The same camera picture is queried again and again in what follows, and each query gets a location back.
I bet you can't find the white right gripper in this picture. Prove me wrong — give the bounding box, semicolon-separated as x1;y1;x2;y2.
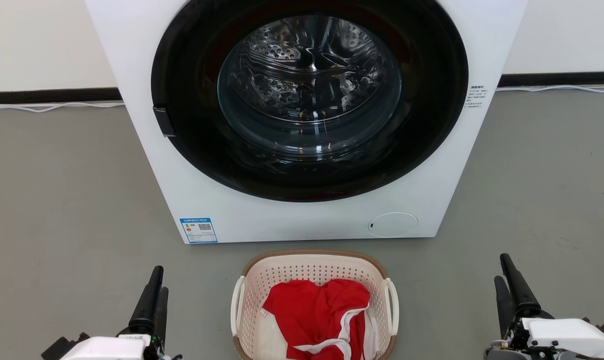
494;253;604;360

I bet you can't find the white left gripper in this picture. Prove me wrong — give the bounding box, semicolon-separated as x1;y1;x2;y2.
41;266;183;360

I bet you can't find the white brown-rimmed laundry basket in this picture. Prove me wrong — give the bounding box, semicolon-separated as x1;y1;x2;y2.
230;250;399;360

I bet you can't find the blue energy label sticker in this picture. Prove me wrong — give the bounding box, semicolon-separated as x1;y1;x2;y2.
179;217;218;244

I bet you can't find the round white filter cover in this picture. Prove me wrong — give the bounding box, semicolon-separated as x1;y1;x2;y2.
367;212;419;239

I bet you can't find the red garment with white trim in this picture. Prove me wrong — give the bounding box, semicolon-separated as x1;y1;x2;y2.
262;279;372;360

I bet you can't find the white front-load washing machine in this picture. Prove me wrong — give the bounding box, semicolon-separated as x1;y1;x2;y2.
84;0;529;245

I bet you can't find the black round glass door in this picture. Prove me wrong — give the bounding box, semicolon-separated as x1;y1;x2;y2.
151;0;469;203

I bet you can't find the small printed text sticker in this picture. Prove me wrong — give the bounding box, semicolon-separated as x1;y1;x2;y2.
464;85;489;110

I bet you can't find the black baseboard strip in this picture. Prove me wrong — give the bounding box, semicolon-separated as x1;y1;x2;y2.
0;87;123;105
498;71;604;88

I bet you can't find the stainless steel washer drum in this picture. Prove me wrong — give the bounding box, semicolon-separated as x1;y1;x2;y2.
217;14;403;161

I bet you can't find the black door handle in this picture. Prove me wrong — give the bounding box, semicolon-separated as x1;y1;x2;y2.
153;106;176;138

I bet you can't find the white floor cable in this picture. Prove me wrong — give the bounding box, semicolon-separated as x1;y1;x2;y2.
496;84;604;94
0;101;125;113

